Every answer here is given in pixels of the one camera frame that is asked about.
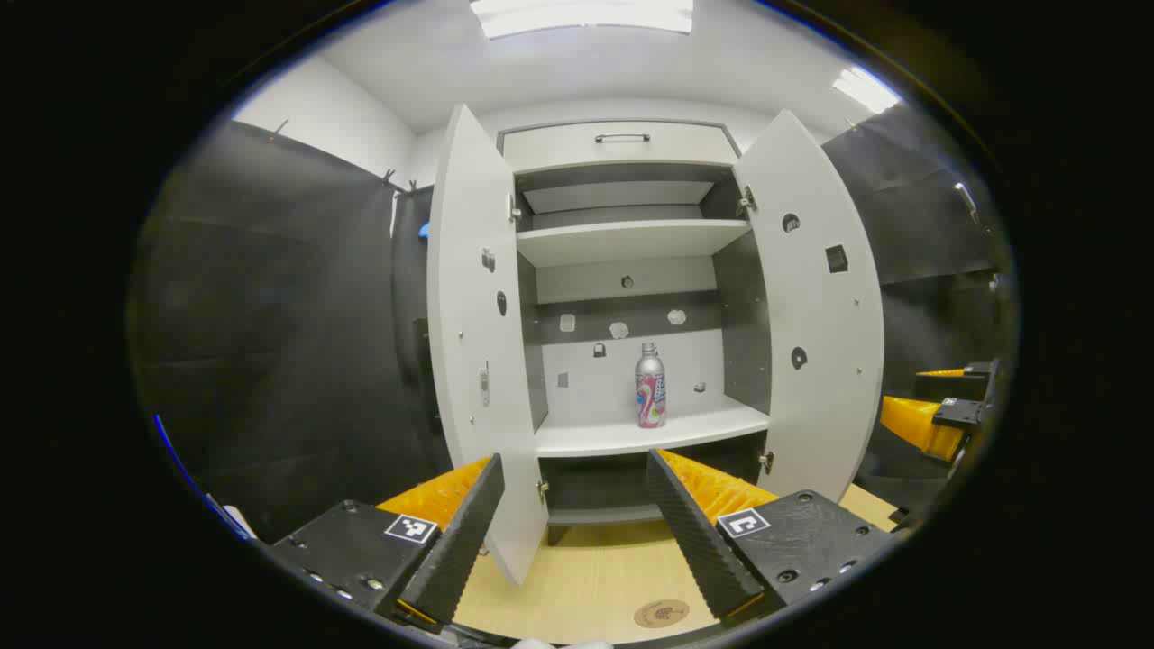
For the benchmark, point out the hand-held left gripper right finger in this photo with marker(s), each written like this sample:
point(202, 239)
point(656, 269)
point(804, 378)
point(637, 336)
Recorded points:
point(699, 541)

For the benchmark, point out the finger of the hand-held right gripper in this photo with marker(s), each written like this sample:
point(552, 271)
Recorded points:
point(942, 386)
point(911, 419)

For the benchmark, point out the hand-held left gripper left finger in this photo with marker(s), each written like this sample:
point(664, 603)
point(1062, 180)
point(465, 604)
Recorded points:
point(455, 550)

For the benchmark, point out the round brown coaster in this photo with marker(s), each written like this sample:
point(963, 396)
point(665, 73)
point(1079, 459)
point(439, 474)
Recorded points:
point(661, 614)

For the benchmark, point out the white cabinet door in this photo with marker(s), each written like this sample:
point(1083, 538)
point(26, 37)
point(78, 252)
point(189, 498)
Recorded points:
point(473, 315)
point(816, 361)

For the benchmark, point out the silver bottle with pink label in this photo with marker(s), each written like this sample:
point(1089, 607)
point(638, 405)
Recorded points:
point(650, 388)

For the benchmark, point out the white cabinet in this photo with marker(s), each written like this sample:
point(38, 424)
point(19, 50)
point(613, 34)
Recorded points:
point(622, 239)

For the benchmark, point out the white cabinet drawer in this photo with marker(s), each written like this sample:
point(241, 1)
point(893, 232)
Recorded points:
point(559, 149)

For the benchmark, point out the black backdrop cloth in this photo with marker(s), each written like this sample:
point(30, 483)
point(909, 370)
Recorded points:
point(270, 315)
point(920, 234)

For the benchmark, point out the small ceiling light panel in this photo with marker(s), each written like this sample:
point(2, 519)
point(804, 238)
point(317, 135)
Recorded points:
point(865, 88)

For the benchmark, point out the large ceiling light panel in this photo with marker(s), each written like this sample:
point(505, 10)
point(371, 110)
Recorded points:
point(581, 13)

